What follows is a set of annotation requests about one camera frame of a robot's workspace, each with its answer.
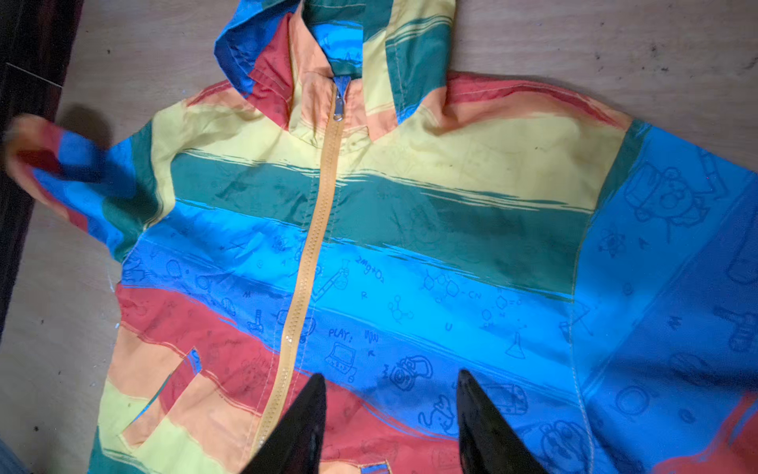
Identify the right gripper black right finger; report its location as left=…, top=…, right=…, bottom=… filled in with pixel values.
left=456, top=369, right=547, bottom=474

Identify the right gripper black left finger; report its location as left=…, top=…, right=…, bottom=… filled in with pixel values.
left=242, top=373, right=327, bottom=474

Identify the rainbow striped kids jacket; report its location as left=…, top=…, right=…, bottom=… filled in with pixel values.
left=5, top=1, right=757, bottom=473

